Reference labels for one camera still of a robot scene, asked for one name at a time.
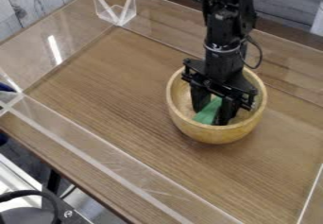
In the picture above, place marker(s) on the green rectangular block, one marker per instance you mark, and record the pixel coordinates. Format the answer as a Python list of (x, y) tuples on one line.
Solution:
[(208, 114)]

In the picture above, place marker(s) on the clear acrylic enclosure wall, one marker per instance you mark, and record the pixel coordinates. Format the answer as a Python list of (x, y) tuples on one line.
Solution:
[(90, 68)]

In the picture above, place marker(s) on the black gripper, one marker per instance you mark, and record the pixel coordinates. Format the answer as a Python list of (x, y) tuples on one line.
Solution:
[(218, 76)]

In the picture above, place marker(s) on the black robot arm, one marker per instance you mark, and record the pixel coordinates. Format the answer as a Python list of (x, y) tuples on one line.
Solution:
[(230, 20)]

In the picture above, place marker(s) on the black metal bracket with screw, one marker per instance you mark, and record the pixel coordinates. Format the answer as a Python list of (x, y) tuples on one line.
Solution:
[(67, 214)]

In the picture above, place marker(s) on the brown wooden bowl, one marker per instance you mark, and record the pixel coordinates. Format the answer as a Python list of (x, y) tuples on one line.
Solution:
[(215, 135)]

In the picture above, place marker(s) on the black table leg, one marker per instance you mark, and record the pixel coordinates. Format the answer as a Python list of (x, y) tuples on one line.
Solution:
[(54, 182)]

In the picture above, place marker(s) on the blue object left edge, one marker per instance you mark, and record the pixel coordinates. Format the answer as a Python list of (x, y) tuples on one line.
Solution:
[(6, 88)]

